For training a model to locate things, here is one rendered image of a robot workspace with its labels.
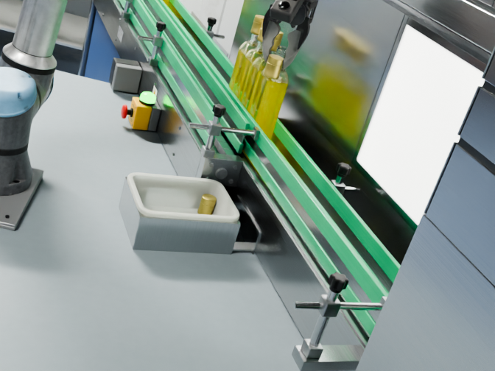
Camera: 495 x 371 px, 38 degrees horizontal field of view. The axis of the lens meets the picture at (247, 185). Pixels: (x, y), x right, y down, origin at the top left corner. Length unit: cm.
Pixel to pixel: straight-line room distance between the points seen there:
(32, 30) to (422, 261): 104
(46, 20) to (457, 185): 104
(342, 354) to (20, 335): 52
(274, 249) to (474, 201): 81
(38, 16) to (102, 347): 71
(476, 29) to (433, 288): 66
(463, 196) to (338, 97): 96
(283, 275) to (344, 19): 63
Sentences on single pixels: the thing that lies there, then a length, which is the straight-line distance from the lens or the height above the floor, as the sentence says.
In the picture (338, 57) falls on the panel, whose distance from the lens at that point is 173.
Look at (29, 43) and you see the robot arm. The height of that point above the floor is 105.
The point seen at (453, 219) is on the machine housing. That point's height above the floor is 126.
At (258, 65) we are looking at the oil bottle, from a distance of 176.
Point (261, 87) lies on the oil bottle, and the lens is 173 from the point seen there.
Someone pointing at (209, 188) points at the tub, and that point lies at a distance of 167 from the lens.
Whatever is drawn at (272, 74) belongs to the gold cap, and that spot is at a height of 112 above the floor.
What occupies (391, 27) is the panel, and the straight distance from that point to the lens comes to 157.
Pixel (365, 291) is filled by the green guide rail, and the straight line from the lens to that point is 125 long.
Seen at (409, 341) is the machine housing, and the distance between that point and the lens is 85.
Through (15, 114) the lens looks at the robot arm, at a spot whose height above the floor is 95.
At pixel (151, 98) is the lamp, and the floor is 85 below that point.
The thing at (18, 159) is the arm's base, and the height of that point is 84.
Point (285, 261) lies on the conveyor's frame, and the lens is 147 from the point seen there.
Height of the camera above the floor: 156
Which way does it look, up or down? 25 degrees down
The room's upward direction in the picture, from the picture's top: 17 degrees clockwise
